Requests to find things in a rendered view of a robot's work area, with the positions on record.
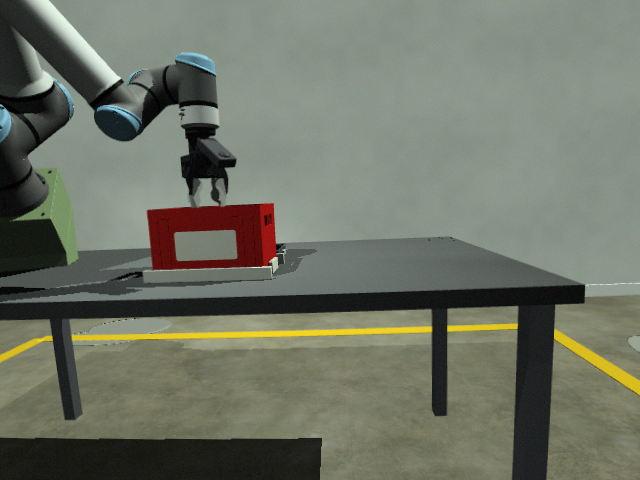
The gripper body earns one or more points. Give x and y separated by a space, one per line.
202 165

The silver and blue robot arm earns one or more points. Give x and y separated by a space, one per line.
121 113

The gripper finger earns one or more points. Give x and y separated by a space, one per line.
194 185
220 189

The red crate with dividers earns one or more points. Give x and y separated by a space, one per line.
214 237

